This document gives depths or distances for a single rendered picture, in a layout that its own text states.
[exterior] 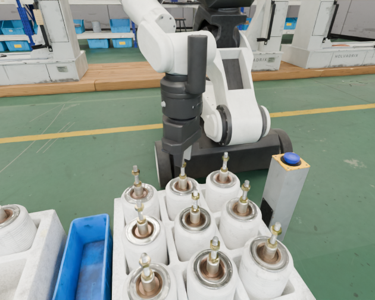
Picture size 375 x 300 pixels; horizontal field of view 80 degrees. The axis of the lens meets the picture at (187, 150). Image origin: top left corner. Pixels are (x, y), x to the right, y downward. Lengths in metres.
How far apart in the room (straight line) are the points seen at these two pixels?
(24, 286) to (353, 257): 0.90
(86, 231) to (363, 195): 1.09
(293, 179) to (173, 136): 0.35
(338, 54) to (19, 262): 3.17
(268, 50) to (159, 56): 2.36
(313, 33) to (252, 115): 2.30
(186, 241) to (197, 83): 0.33
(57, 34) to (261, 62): 1.94
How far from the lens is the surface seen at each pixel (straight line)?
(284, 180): 0.64
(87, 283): 0.79
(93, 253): 0.84
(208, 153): 0.89
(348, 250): 0.95
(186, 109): 0.45
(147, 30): 0.45
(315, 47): 3.06
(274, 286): 0.52
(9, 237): 0.67
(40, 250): 0.67
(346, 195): 1.16
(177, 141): 0.48
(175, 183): 0.62
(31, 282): 0.63
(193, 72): 0.41
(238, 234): 0.57
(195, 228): 0.52
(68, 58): 2.44
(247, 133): 0.75
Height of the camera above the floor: 0.66
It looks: 33 degrees down
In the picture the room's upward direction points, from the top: straight up
